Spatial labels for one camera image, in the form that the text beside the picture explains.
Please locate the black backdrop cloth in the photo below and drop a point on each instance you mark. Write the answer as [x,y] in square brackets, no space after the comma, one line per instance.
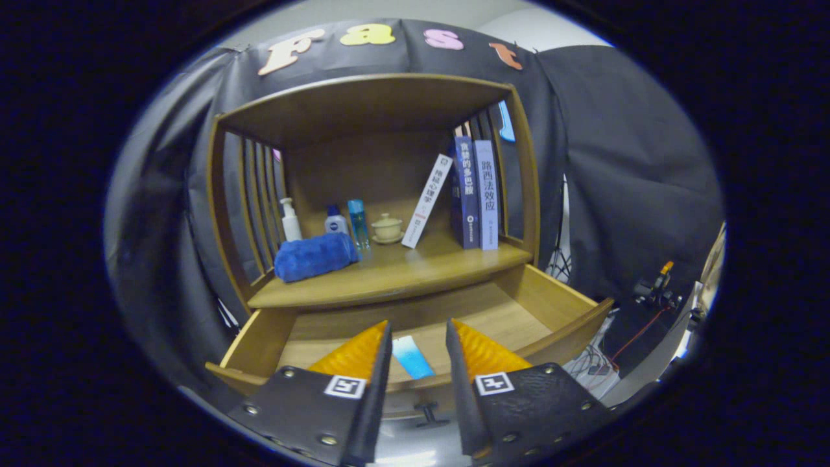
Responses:
[616,162]

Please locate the blue squeeze tube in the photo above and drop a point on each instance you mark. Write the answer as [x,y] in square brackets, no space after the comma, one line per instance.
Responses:
[412,357]

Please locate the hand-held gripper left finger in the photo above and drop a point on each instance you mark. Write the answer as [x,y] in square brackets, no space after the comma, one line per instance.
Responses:
[376,402]

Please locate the white book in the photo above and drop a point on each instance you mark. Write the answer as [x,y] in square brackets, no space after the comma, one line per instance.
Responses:
[428,201]

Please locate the clear blue bottle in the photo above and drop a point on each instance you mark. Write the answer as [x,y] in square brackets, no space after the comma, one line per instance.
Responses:
[357,224]

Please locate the wooden countertop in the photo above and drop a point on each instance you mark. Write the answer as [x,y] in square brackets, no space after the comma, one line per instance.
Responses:
[415,266]

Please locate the wooden cabinet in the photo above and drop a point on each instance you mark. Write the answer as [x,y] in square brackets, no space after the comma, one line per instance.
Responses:
[363,168]

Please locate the blue rolled towel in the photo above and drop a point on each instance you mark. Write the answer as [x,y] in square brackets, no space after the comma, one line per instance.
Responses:
[314,256]

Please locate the white pump bottle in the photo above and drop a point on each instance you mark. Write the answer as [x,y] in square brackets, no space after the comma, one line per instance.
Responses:
[291,227]

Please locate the dark blue book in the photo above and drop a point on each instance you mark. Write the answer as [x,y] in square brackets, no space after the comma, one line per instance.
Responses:
[467,194]

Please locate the beige lidded teacup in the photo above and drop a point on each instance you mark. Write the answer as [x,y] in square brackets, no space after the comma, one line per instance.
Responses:
[388,228]

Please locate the white bottle with blue cap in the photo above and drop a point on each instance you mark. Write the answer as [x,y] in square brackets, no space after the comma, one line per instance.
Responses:
[336,224]

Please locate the light purple book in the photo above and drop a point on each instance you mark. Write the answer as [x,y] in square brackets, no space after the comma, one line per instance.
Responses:
[487,194]

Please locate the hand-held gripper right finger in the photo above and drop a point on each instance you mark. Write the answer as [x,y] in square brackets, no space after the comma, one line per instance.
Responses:
[463,402]

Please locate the black and orange device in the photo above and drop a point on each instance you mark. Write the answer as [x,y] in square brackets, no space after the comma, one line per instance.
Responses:
[655,288]

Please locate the black tripod stand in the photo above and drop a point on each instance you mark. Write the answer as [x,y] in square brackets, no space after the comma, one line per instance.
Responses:
[559,267]

